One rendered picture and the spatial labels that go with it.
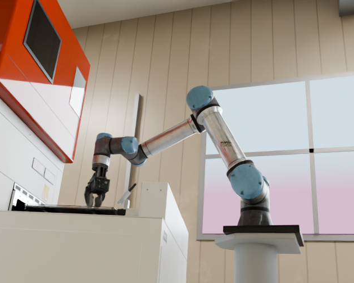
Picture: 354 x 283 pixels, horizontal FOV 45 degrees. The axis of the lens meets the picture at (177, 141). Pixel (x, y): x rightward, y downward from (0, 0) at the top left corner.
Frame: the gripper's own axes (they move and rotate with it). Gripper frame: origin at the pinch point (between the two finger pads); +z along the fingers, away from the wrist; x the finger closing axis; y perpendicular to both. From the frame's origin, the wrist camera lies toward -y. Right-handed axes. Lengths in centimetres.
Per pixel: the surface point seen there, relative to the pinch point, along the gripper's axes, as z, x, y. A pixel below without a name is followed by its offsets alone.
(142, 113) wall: -141, 87, -161
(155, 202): 3.0, 7.9, 43.8
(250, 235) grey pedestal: 10, 41, 54
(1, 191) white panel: 0.1, -37.9, 6.9
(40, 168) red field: -18.8, -22.0, -14.3
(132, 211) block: 1.7, 9.1, 21.9
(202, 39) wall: -217, 123, -120
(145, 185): -3.2, 4.4, 41.2
